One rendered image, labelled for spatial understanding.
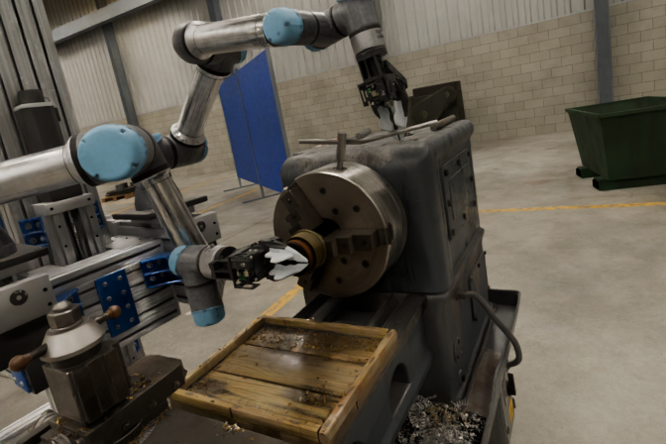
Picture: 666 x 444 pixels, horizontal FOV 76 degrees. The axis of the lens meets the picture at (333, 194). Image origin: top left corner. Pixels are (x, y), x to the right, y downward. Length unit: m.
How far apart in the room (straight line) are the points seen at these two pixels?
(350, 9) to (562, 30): 9.86
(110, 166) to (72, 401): 0.47
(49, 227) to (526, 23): 10.25
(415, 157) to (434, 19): 10.19
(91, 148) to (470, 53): 10.28
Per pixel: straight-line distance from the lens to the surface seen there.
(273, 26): 0.97
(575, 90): 10.77
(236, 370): 0.97
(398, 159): 1.06
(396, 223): 0.99
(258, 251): 0.89
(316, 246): 0.90
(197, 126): 1.49
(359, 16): 1.02
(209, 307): 1.06
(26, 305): 1.20
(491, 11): 10.96
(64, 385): 0.70
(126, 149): 0.97
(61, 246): 1.46
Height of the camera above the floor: 1.37
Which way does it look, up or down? 11 degrees down
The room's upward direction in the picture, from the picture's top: 10 degrees counter-clockwise
